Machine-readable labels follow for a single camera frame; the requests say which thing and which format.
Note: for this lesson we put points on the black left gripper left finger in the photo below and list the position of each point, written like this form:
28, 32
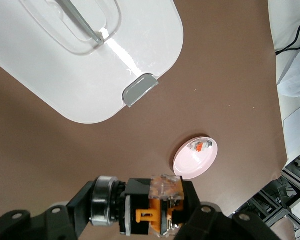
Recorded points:
75, 215

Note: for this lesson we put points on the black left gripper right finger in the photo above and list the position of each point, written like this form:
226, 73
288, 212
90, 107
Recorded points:
202, 222

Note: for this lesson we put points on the black and orange switch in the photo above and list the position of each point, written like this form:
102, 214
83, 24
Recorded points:
140, 200

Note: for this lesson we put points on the pink round plate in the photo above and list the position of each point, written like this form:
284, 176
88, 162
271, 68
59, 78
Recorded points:
192, 165

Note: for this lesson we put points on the white lidded storage box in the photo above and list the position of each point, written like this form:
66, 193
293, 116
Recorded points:
65, 75

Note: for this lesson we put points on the brown table mat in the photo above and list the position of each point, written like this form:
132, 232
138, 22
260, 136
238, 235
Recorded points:
215, 75

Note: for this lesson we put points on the white plastic sheet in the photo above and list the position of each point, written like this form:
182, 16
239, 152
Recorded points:
285, 25

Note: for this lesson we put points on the aluminium frame rack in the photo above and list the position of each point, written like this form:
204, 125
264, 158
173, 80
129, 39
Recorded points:
290, 180

